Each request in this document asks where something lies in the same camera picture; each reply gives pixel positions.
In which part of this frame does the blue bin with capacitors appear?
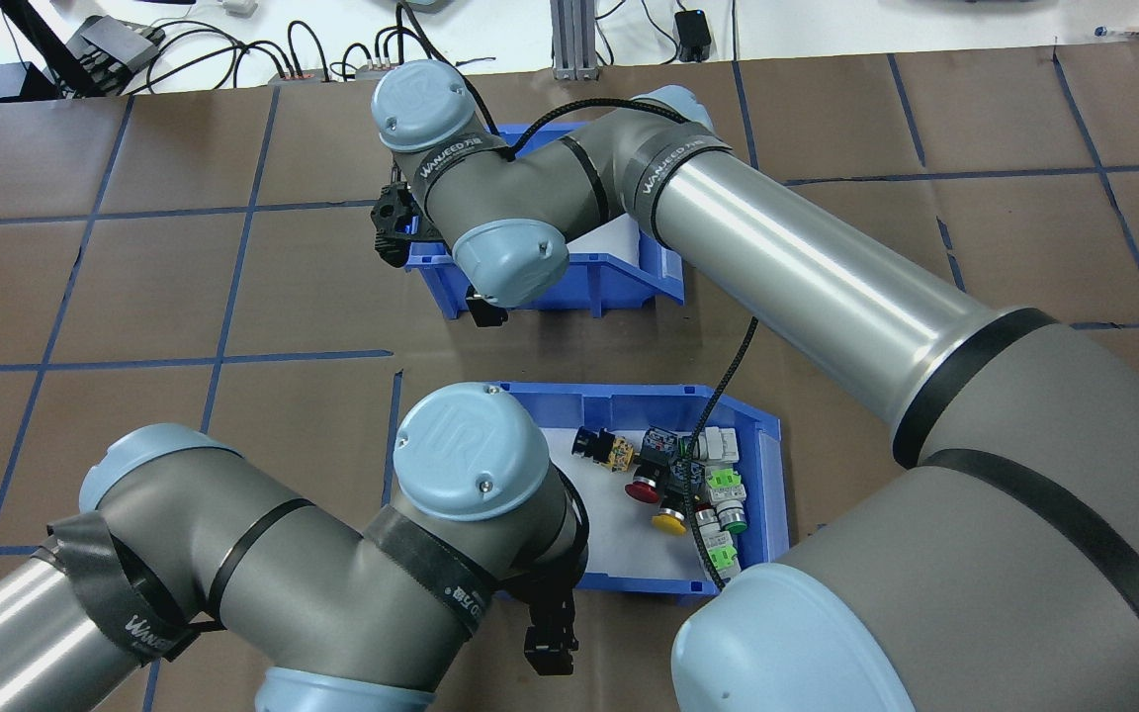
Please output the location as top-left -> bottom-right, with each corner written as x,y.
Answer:
406,124 -> 686,319

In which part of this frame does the blue bin with buttons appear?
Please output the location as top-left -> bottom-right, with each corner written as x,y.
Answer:
490,381 -> 790,604

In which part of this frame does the pile of push-button switches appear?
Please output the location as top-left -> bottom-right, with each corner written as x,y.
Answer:
540,425 -> 719,579

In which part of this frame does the yellow mushroom push button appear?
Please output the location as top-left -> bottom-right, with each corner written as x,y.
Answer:
651,465 -> 701,536

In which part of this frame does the red mushroom push button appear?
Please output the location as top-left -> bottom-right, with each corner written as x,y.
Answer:
626,427 -> 681,505

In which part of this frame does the green and white push button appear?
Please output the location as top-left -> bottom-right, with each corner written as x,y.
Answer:
691,426 -> 740,465
696,534 -> 743,579
706,468 -> 750,536

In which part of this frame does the grey black docking box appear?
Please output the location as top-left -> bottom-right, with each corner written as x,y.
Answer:
75,15 -> 167,72

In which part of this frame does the white foam liner sheet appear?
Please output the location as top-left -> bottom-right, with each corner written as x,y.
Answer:
569,218 -> 642,263

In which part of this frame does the black power adapter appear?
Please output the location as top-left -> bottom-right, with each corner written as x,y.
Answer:
675,9 -> 714,62

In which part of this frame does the black selector switch yellow block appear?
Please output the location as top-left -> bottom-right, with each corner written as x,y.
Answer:
572,426 -> 637,472

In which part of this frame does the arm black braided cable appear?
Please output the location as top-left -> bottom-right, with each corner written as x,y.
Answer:
502,97 -> 760,591

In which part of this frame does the aluminium camera post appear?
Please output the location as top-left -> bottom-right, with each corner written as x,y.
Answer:
549,0 -> 598,82

